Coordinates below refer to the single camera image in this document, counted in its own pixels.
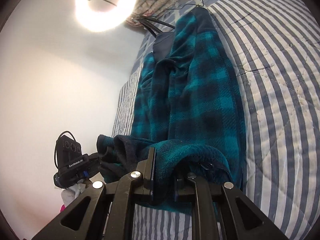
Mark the teal plaid fleece jacket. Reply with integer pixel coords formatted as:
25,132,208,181
97,8,246,214

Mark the left hand white glove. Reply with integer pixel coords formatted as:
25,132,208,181
61,179,86,207

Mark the black tripod stand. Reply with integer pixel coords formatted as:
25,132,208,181
129,14,175,37

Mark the striped blue white quilt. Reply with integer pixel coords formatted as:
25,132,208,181
111,0,320,240

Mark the bright ring light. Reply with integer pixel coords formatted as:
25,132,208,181
75,0,136,33

